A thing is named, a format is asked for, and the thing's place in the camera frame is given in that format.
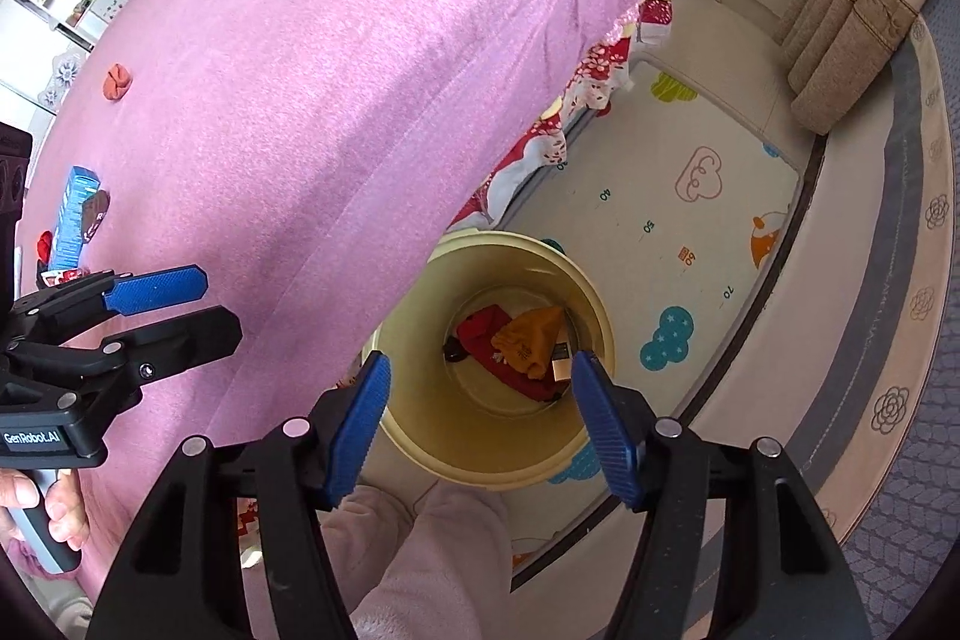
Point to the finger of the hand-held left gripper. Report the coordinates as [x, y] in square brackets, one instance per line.
[187, 336]
[161, 287]

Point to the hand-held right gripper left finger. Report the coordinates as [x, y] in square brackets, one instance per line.
[360, 430]

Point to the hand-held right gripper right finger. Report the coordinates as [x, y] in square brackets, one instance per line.
[607, 437]

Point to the brown snack wrapper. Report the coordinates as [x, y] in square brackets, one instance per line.
[96, 216]

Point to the red and white packet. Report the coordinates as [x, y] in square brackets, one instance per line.
[64, 276]

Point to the blue carton box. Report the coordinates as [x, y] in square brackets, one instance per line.
[71, 212]

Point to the beige plastic bin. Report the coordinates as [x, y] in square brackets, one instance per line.
[480, 452]

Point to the red paper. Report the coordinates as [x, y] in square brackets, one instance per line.
[45, 246]

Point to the orange paper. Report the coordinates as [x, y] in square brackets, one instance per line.
[118, 83]

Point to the person's left hand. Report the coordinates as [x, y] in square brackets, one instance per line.
[67, 512]

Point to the small brown box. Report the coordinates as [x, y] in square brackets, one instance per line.
[561, 366]

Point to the small black item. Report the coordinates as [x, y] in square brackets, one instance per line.
[454, 351]

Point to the orange cloth in bucket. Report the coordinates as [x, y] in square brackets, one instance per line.
[529, 340]

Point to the person's pink pajama leg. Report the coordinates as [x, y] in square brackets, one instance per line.
[427, 565]

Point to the red cloth in bucket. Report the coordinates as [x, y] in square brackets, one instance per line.
[480, 329]

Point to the cartoon cloud play mat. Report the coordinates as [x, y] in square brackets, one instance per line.
[675, 250]

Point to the white flower sliding wardrobe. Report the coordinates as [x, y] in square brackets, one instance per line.
[64, 78]

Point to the pink bed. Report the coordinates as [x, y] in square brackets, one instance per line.
[337, 85]

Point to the grey flower border carpet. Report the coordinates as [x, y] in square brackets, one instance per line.
[900, 325]

